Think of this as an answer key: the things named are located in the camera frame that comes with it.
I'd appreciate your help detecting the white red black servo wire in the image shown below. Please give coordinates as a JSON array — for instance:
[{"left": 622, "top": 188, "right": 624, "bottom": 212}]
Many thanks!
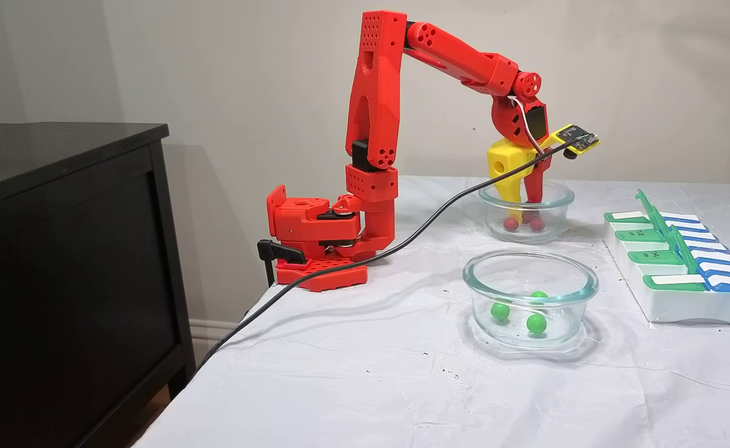
[{"left": 507, "top": 95, "right": 546, "bottom": 157}]

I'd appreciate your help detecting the weekly pill organizer box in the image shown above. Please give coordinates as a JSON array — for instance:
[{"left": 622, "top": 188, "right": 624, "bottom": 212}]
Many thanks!
[{"left": 603, "top": 189, "right": 730, "bottom": 327}]

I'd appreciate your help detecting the white tablecloth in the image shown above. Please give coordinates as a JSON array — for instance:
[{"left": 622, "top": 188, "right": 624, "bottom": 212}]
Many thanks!
[{"left": 131, "top": 176, "right": 730, "bottom": 448}]

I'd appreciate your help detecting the small clear glass bowl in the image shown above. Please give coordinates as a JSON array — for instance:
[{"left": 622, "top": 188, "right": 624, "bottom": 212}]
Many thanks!
[{"left": 478, "top": 179, "right": 575, "bottom": 245}]

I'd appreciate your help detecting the camera board on yellow mount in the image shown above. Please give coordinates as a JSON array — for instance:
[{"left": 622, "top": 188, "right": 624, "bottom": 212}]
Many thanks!
[{"left": 540, "top": 123, "right": 602, "bottom": 161}]

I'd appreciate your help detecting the black wooden cabinet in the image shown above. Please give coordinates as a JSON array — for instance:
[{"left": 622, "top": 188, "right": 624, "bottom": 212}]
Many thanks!
[{"left": 0, "top": 123, "right": 196, "bottom": 448}]

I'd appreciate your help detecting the black camera cable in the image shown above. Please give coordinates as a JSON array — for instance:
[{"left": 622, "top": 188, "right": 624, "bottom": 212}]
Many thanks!
[{"left": 192, "top": 138, "right": 589, "bottom": 377}]

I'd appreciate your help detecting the large clear glass bowl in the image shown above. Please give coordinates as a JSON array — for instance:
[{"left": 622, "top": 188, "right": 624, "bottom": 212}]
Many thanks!
[{"left": 462, "top": 249, "right": 600, "bottom": 349}]

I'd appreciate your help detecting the black table clamp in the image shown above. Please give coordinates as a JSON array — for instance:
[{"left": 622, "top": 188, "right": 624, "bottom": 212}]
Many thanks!
[{"left": 257, "top": 240, "right": 307, "bottom": 288}]

